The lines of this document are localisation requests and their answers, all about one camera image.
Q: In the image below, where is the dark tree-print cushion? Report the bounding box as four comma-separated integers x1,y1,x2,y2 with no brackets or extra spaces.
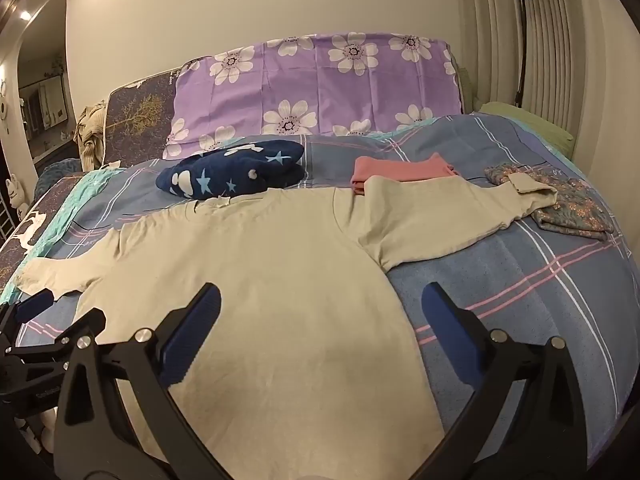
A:
102,77,181,168

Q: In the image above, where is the pale pleated curtain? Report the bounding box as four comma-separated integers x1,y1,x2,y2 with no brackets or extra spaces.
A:
457,0,640,161

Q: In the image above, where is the floral folded garment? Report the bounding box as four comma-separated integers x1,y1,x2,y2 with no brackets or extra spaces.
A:
484,162,615,242

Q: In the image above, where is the navy star-patterned pillow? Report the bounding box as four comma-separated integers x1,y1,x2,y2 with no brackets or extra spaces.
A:
156,141,307,200

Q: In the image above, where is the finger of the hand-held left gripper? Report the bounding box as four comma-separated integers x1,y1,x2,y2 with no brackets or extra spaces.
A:
0,289,55,333
0,310,108,361

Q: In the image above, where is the beige long-sleeve shirt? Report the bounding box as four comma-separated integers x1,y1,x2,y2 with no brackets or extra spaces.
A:
20,177,558,480

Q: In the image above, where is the blue-grey knit blanket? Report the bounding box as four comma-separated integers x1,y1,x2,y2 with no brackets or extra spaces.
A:
34,157,82,196

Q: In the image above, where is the person's left hand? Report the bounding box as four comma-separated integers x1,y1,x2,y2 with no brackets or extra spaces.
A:
15,407,58,456

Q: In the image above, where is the teal printed cloth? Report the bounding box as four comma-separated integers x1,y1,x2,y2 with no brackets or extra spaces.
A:
30,165,126,246

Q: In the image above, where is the white cat figurine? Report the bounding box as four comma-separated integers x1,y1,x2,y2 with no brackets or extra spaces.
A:
5,172,24,211

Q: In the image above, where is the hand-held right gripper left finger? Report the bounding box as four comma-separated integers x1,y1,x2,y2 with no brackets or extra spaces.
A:
54,282,236,480

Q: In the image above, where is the pink folded garment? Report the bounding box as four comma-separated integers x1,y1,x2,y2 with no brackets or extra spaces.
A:
350,152,461,196

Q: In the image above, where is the beige knit garment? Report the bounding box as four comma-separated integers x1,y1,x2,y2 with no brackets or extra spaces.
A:
74,105,108,171

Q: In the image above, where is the dark printed quilt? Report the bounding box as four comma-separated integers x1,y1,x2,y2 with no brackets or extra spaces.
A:
0,175,71,306

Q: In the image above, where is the green pillow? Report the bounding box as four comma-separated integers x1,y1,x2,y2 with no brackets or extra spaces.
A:
480,101,576,156

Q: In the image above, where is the purple floral pillow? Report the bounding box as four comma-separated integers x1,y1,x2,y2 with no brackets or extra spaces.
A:
164,32,463,160

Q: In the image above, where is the blue plaid bedsheet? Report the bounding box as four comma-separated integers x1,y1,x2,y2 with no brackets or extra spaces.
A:
0,112,640,480

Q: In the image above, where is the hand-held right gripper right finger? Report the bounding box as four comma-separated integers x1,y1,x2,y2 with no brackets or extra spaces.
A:
421,281,603,480

